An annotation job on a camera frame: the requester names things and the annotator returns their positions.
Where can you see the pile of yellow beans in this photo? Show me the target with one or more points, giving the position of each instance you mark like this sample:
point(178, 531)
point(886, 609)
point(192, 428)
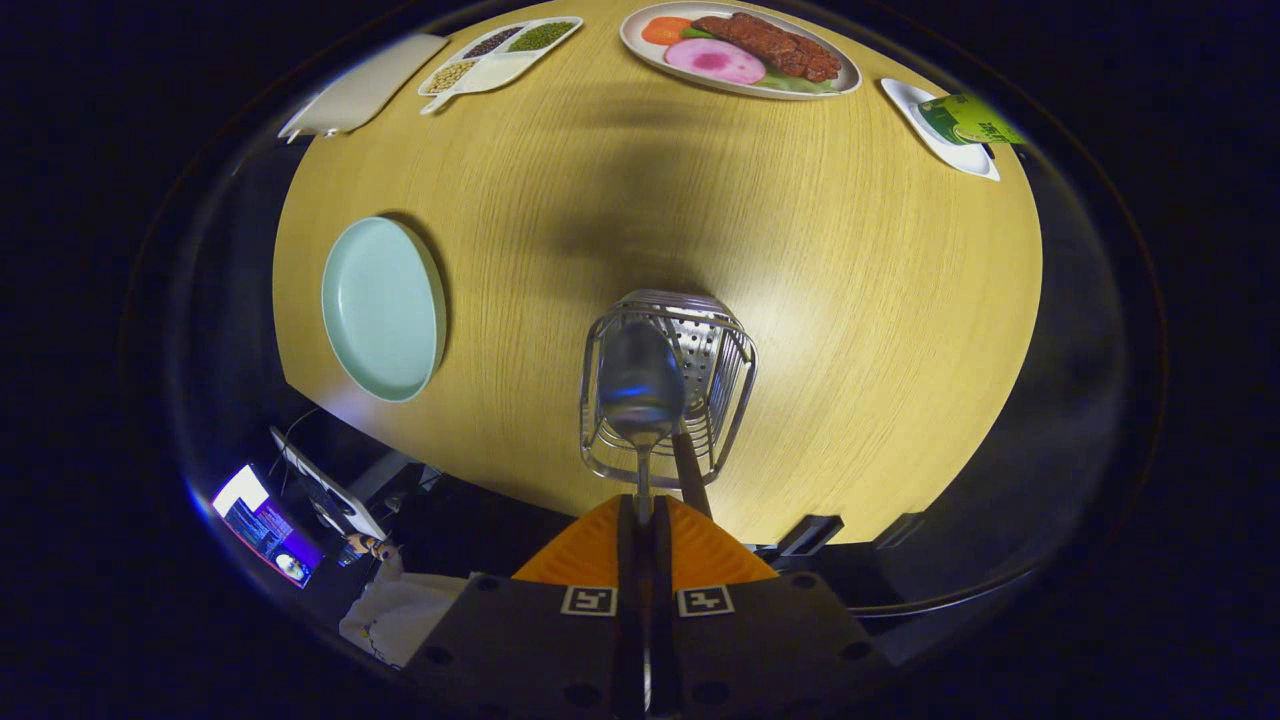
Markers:
point(450, 76)

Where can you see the pile of green beans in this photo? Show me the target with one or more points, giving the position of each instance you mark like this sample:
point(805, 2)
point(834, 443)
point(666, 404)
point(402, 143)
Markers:
point(540, 36)

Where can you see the mint green plate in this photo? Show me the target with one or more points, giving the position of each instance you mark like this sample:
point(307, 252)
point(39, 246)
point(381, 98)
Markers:
point(385, 310)

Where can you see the cream white toaster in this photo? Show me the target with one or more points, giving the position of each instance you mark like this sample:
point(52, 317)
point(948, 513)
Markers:
point(370, 90)

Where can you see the silver spoon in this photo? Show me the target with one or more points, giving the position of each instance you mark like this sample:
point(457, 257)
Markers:
point(640, 385)

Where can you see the white divided dish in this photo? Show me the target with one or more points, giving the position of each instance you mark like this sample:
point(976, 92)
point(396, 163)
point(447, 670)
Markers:
point(500, 72)

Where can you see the white computer monitor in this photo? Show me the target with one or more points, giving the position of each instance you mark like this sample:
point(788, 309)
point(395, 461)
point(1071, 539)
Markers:
point(335, 500)

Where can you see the orange carrot slice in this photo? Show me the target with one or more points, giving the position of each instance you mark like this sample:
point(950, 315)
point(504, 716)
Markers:
point(665, 30)

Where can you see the pile of dark beans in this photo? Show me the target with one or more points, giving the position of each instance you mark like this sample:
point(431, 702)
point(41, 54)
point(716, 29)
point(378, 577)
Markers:
point(492, 42)

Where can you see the lit display screen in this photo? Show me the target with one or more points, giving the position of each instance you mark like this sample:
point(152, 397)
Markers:
point(265, 525)

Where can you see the brown steak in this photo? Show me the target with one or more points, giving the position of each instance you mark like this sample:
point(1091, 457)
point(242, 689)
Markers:
point(770, 45)

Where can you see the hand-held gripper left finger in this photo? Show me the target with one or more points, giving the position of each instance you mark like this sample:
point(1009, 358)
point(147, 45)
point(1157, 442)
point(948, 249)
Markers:
point(626, 560)

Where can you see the white round food plate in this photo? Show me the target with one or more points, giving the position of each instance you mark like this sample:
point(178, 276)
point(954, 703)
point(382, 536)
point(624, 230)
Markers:
point(640, 50)

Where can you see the pink ham slice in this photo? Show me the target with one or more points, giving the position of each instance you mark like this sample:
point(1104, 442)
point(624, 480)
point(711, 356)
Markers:
point(714, 61)

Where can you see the green lettuce leaf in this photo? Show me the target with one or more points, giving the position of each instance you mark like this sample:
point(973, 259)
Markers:
point(792, 84)

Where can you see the green label drink bottle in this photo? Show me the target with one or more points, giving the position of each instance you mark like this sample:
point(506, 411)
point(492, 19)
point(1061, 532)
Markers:
point(975, 122)

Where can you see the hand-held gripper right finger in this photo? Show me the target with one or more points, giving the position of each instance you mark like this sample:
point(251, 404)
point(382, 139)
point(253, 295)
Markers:
point(664, 560)

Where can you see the white square coaster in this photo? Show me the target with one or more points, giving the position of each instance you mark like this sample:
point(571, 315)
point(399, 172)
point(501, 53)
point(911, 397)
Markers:
point(950, 155)

